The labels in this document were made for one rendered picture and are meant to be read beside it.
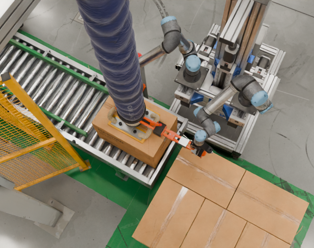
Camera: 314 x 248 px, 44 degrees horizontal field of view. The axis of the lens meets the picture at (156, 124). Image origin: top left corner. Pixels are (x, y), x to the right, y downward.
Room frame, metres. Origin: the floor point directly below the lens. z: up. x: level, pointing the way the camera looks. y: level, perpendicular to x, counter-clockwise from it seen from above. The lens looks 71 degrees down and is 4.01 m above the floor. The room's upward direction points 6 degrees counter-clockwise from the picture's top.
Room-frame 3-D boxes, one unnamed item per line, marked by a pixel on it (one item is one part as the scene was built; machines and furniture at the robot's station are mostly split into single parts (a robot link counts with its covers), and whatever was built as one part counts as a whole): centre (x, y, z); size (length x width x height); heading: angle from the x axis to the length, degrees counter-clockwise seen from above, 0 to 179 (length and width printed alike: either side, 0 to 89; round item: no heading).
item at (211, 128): (0.86, -0.37, 1.38); 0.11 x 0.11 x 0.08; 28
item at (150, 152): (1.13, 0.18, 0.75); 0.60 x 0.40 x 0.40; 54
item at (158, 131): (0.99, -0.02, 1.08); 0.10 x 0.08 x 0.06; 144
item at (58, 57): (1.87, 0.69, 0.50); 2.31 x 0.05 x 0.19; 55
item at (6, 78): (0.92, 1.15, 1.05); 0.87 x 0.10 x 2.10; 107
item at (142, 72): (1.67, 0.10, 0.50); 0.07 x 0.07 x 1.00; 55
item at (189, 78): (1.45, -0.33, 1.09); 0.15 x 0.15 x 0.10
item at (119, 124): (1.06, 0.24, 0.97); 0.34 x 0.10 x 0.05; 54
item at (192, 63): (1.46, -0.33, 1.20); 0.13 x 0.12 x 0.14; 7
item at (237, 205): (0.30, -0.47, 0.34); 1.20 x 1.00 x 0.40; 55
